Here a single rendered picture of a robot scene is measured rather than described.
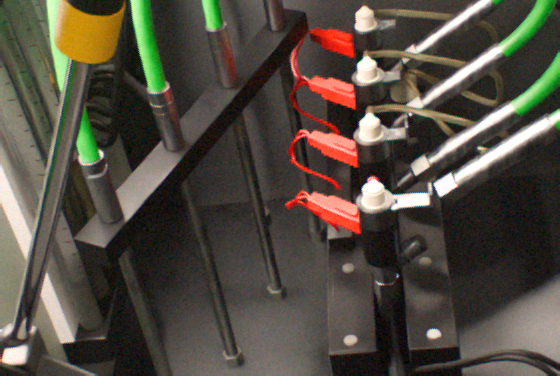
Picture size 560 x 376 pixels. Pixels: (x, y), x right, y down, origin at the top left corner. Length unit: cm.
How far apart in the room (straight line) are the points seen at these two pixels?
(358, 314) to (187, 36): 37
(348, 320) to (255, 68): 24
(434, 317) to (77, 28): 58
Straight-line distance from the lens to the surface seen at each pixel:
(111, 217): 83
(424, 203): 81
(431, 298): 89
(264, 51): 98
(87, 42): 34
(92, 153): 79
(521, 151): 78
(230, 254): 117
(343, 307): 89
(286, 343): 108
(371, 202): 81
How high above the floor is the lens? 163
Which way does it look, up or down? 39 degrees down
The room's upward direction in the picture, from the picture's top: 12 degrees counter-clockwise
